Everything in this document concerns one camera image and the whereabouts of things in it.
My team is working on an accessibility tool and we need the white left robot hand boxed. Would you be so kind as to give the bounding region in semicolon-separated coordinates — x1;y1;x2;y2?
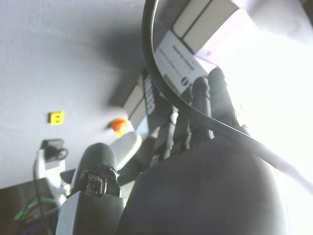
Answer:
55;67;290;235

